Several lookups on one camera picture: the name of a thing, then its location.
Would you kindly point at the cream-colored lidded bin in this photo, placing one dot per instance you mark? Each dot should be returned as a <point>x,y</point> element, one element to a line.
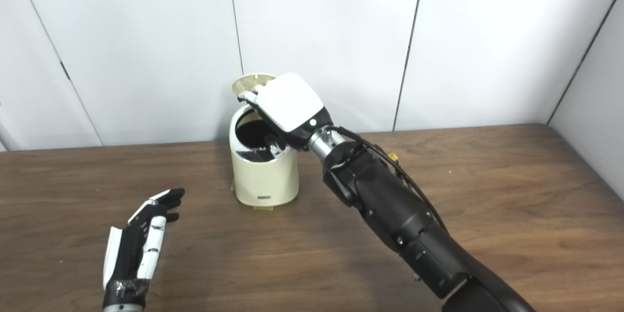
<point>265,178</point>

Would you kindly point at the yellowish tape patch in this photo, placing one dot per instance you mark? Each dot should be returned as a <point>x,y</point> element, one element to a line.
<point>264,207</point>

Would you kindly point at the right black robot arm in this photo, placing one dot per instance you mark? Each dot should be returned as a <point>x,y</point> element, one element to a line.
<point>399,214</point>

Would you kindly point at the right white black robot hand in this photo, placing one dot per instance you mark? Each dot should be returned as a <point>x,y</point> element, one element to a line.
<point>290,100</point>

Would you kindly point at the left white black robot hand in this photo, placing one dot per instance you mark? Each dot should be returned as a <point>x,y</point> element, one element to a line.
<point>129,258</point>

